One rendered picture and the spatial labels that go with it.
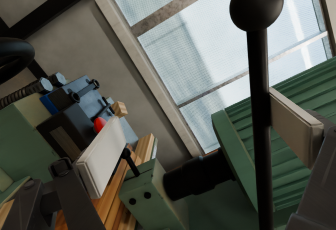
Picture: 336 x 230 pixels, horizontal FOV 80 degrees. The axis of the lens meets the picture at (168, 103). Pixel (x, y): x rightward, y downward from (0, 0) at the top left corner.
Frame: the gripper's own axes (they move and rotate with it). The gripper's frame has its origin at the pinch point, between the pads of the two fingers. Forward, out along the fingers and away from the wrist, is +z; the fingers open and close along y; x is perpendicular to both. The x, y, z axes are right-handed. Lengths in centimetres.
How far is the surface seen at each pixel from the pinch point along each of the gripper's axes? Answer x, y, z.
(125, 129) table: -17.8, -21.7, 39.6
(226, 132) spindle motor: -7.4, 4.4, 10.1
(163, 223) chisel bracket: -23.6, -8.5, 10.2
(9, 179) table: -7.2, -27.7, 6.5
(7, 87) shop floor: -5, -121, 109
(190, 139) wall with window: -85, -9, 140
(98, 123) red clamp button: -2.3, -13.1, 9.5
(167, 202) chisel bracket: -19.4, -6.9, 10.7
